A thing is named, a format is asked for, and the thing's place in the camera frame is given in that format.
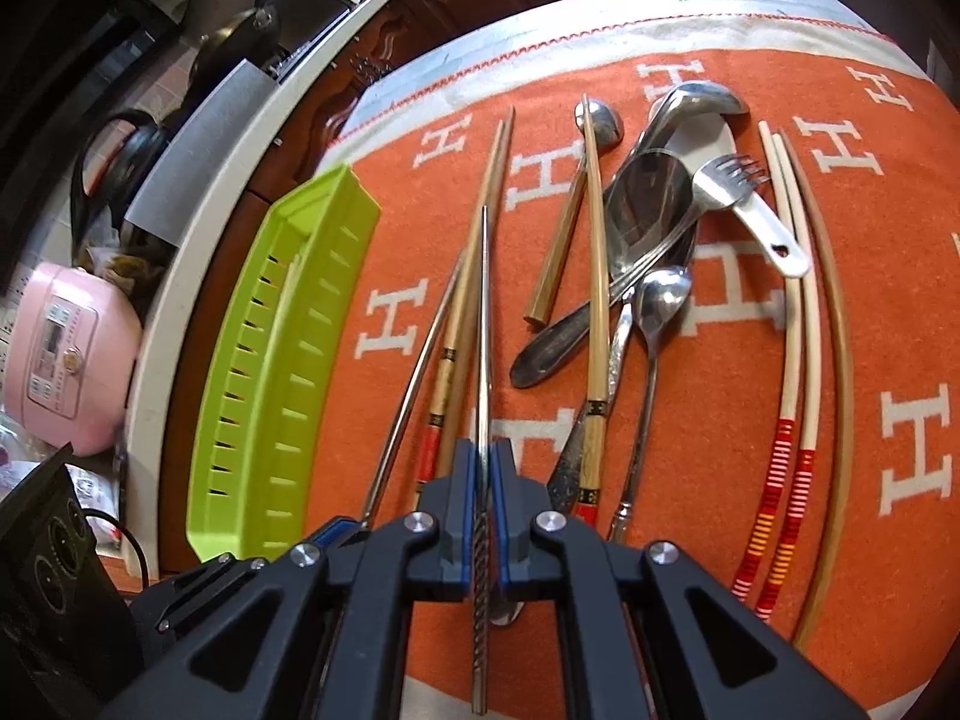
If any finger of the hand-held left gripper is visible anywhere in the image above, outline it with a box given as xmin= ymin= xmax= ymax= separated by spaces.
xmin=131 ymin=516 xmax=362 ymax=632

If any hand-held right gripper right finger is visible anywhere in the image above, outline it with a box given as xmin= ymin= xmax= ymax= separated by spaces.
xmin=489 ymin=441 xmax=863 ymax=720

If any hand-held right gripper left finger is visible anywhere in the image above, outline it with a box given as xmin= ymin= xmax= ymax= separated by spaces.
xmin=97 ymin=441 xmax=481 ymax=720

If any bamboo chopstick with red band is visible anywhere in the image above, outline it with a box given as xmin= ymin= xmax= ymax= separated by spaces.
xmin=411 ymin=106 xmax=517 ymax=511
xmin=579 ymin=94 xmax=610 ymax=527

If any twisted metal chopstick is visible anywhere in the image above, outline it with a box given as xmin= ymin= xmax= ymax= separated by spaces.
xmin=469 ymin=205 xmax=494 ymax=715
xmin=360 ymin=253 xmax=466 ymax=532

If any green plastic utensil tray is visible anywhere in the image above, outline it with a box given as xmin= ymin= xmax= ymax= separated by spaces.
xmin=186 ymin=163 xmax=382 ymax=563

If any small spoon with wooden handle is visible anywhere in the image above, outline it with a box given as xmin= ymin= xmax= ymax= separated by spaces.
xmin=523 ymin=97 xmax=625 ymax=329

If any small steel spoon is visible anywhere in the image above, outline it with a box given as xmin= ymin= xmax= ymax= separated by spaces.
xmin=606 ymin=266 xmax=692 ymax=545

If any white chopstick with red stripes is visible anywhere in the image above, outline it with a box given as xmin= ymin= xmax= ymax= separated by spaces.
xmin=731 ymin=120 xmax=803 ymax=605
xmin=754 ymin=130 xmax=822 ymax=620

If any large steel spoon ornate handle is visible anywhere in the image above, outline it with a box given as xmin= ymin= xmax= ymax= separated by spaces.
xmin=546 ymin=148 xmax=700 ymax=522

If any thin brown chopstick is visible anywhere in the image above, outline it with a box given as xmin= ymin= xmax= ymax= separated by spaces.
xmin=780 ymin=130 xmax=857 ymax=647

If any steel fork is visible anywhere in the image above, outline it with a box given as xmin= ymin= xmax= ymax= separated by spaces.
xmin=611 ymin=152 xmax=772 ymax=301

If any long steel spoon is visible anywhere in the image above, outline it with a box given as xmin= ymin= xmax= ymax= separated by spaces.
xmin=510 ymin=81 xmax=751 ymax=391

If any pink rice cooker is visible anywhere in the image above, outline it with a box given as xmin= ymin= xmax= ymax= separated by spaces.
xmin=0 ymin=261 xmax=145 ymax=458

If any orange blanket with white letters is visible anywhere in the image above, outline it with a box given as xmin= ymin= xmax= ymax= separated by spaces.
xmin=311 ymin=0 xmax=960 ymax=720

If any steel splash guard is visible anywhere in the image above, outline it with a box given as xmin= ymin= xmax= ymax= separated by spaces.
xmin=122 ymin=56 xmax=280 ymax=250

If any black wok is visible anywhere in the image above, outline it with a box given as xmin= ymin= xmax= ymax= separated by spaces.
xmin=184 ymin=4 xmax=282 ymax=80

